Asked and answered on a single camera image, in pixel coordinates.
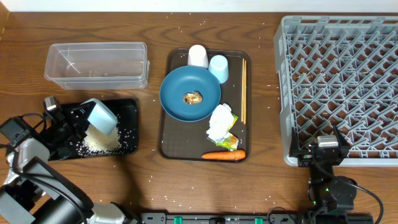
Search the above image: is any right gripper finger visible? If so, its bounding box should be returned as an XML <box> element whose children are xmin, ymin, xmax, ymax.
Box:
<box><xmin>289</xmin><ymin>128</ymin><xmax>300</xmax><ymax>151</ymax></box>
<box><xmin>333</xmin><ymin>125</ymin><xmax>349</xmax><ymax>149</ymax></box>

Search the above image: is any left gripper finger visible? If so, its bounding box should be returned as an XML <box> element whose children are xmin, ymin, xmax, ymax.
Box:
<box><xmin>63</xmin><ymin>102</ymin><xmax>95</xmax><ymax>124</ymax></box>
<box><xmin>75</xmin><ymin>123</ymin><xmax>90</xmax><ymax>140</ymax></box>

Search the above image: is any white rice pile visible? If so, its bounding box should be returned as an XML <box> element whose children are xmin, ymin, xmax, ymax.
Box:
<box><xmin>83</xmin><ymin>124</ymin><xmax>121</xmax><ymax>152</ymax></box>

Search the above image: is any light blue bowl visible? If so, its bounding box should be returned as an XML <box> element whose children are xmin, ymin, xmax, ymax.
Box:
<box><xmin>81</xmin><ymin>98</ymin><xmax>118</xmax><ymax>135</ymax></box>

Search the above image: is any golden brown food scrap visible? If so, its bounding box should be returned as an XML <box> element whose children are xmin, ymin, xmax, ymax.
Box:
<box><xmin>183</xmin><ymin>91</ymin><xmax>203</xmax><ymax>105</ymax></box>

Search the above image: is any dark blue plate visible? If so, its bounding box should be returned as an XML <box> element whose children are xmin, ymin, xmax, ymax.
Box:
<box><xmin>159</xmin><ymin>65</ymin><xmax>221</xmax><ymax>122</ymax></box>

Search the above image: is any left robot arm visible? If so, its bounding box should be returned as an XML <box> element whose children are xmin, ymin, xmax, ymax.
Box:
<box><xmin>1</xmin><ymin>99</ymin><xmax>141</xmax><ymax>223</ymax></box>

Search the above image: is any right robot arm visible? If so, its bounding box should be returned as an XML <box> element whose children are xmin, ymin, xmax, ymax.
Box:
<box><xmin>289</xmin><ymin>126</ymin><xmax>357</xmax><ymax>223</ymax></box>

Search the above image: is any black waste tray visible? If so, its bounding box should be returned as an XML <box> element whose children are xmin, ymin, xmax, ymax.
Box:
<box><xmin>64</xmin><ymin>98</ymin><xmax>139</xmax><ymax>160</ymax></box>

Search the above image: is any grey dishwasher rack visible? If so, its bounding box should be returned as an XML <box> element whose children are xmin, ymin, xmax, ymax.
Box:
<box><xmin>274</xmin><ymin>16</ymin><xmax>397</xmax><ymax>167</ymax></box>

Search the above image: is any orange carrot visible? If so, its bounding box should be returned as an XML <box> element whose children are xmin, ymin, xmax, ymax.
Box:
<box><xmin>202</xmin><ymin>150</ymin><xmax>246</xmax><ymax>161</ymax></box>

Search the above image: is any green snack wrapper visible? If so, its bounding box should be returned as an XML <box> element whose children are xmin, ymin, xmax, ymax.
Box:
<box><xmin>208</xmin><ymin>114</ymin><xmax>239</xmax><ymax>151</ymax></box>

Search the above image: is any clear plastic bin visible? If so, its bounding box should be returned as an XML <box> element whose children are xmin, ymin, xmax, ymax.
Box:
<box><xmin>44</xmin><ymin>42</ymin><xmax>150</xmax><ymax>90</ymax></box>

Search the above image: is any crumpled white napkin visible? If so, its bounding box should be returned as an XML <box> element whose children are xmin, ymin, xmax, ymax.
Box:
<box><xmin>206</xmin><ymin>103</ymin><xmax>236</xmax><ymax>141</ymax></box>

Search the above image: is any right wooden chopstick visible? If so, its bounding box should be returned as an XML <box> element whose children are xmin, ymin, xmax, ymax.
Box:
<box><xmin>243</xmin><ymin>60</ymin><xmax>247</xmax><ymax>124</ymax></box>

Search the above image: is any wooden chopstick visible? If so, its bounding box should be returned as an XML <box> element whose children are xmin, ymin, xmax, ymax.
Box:
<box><xmin>241</xmin><ymin>58</ymin><xmax>245</xmax><ymax>123</ymax></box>
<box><xmin>243</xmin><ymin>60</ymin><xmax>247</xmax><ymax>124</ymax></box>

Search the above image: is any left wooden chopstick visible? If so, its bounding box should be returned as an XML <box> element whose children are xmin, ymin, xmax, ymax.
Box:
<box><xmin>241</xmin><ymin>58</ymin><xmax>245</xmax><ymax>123</ymax></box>

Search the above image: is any dark brown serving tray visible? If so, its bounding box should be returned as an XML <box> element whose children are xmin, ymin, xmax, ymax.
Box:
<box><xmin>157</xmin><ymin>50</ymin><xmax>251</xmax><ymax>161</ymax></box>

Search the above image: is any light blue plastic cup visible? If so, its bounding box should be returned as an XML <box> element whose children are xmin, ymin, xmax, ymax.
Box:
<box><xmin>208</xmin><ymin>55</ymin><xmax>229</xmax><ymax>84</ymax></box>

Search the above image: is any white plastic cup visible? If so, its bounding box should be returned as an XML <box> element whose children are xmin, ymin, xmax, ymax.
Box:
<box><xmin>187</xmin><ymin>45</ymin><xmax>209</xmax><ymax>69</ymax></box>

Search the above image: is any right black cable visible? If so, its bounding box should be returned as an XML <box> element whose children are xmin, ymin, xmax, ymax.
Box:
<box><xmin>312</xmin><ymin>155</ymin><xmax>384</xmax><ymax>224</ymax></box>

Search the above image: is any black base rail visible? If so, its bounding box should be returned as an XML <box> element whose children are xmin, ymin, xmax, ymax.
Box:
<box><xmin>138</xmin><ymin>213</ymin><xmax>373</xmax><ymax>224</ymax></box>

